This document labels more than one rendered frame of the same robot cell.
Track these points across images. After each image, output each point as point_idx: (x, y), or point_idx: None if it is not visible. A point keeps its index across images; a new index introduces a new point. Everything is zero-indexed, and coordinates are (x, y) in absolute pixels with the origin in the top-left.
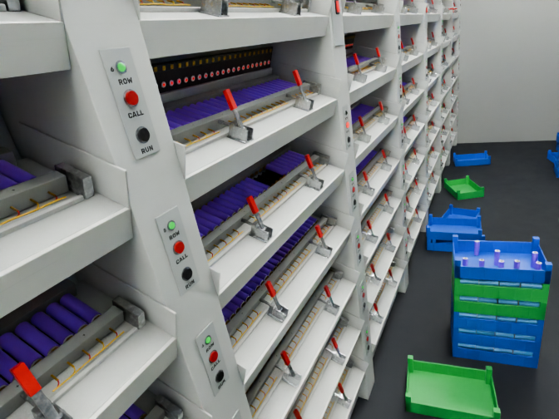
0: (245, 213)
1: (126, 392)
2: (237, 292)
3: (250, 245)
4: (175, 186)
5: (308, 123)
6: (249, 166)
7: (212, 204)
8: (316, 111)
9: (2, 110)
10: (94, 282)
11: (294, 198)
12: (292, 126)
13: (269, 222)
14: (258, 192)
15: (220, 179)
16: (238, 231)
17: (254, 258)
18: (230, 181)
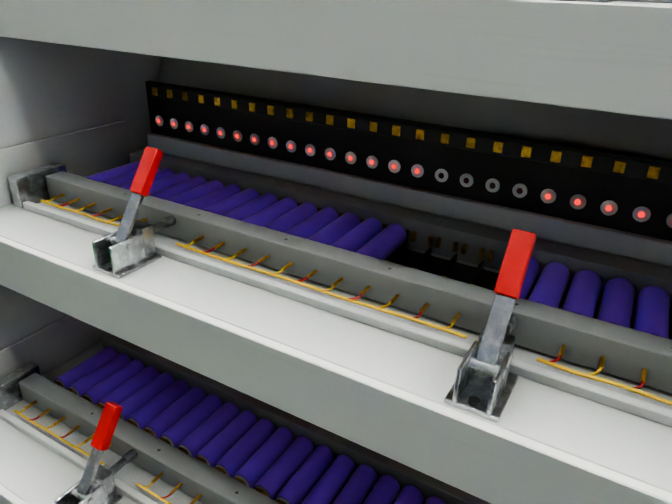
0: (190, 216)
1: None
2: (6, 285)
3: (91, 250)
4: None
5: (513, 54)
6: (465, 223)
7: (241, 191)
8: (612, 15)
9: None
10: None
11: (350, 329)
12: (353, 11)
13: (190, 276)
14: (313, 237)
15: (57, 29)
16: (155, 237)
17: (40, 254)
18: (350, 201)
